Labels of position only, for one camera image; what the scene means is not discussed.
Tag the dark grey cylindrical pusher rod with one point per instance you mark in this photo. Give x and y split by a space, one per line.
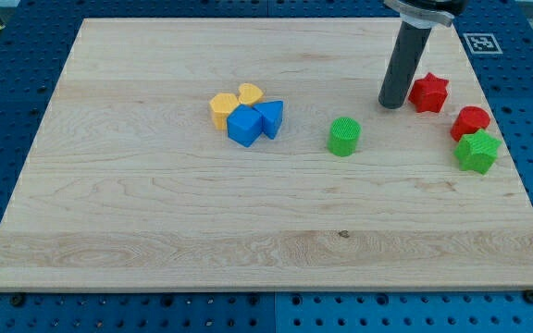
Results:
407 51

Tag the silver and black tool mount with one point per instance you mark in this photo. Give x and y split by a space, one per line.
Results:
427 13

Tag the red star block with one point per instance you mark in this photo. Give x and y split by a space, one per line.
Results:
429 93

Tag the green star block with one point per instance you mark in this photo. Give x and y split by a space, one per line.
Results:
477 151

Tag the white fiducial marker tag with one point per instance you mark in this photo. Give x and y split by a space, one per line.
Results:
481 43

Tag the red cylinder block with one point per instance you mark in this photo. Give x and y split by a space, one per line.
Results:
469 121

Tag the green cylinder block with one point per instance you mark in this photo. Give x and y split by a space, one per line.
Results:
343 136

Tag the blue triangle block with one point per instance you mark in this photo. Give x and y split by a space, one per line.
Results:
272 115

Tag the yellow heart block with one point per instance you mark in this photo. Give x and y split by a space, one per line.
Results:
250 94

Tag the blue cube block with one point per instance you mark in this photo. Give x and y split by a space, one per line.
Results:
244 125

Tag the yellow hexagon block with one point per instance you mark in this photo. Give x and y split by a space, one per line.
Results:
221 106

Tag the light wooden board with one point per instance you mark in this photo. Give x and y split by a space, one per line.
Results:
129 187

